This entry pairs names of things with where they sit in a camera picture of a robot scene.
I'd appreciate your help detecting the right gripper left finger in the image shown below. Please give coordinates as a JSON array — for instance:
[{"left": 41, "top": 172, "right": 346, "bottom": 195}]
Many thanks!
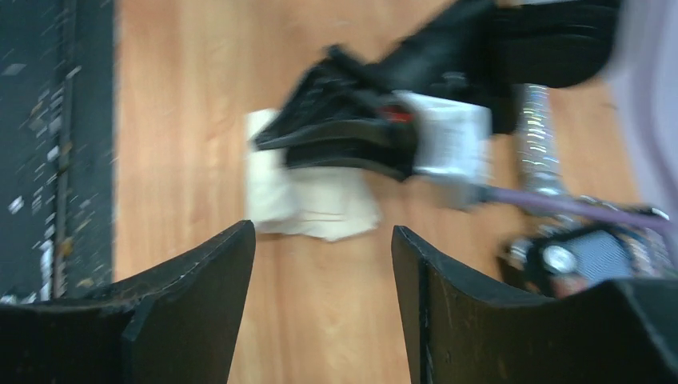
[{"left": 1, "top": 220, "right": 256, "bottom": 383}]

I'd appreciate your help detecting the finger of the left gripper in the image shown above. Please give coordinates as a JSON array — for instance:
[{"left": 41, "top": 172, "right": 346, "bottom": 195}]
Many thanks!
[
  {"left": 284, "top": 142, "right": 413, "bottom": 182},
  {"left": 253, "top": 45, "right": 413, "bottom": 150}
]

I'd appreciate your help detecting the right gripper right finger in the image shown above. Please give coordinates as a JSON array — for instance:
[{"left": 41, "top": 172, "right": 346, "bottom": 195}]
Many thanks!
[{"left": 391, "top": 226, "right": 677, "bottom": 383}]

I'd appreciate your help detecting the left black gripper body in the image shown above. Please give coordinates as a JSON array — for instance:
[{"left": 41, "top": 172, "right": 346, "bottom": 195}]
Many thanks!
[{"left": 373, "top": 1, "right": 621, "bottom": 133}]

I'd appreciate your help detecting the cream boxer underwear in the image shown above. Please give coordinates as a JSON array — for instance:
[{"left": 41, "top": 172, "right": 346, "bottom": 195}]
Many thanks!
[{"left": 245, "top": 109, "right": 381, "bottom": 242}]

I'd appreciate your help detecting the rhinestone silver microphone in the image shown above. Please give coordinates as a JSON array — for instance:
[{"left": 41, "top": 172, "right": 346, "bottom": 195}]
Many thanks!
[{"left": 515, "top": 84, "right": 568, "bottom": 196}]

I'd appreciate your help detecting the black poker chip case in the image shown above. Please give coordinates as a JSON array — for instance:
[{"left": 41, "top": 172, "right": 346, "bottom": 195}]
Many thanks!
[{"left": 497, "top": 195, "right": 677, "bottom": 298}]

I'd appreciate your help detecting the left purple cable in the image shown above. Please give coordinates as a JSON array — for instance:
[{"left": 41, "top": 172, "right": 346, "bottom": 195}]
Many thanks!
[{"left": 481, "top": 185, "right": 678, "bottom": 237}]

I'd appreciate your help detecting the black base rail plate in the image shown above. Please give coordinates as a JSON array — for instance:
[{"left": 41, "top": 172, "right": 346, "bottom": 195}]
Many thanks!
[{"left": 1, "top": 1, "right": 116, "bottom": 305}]

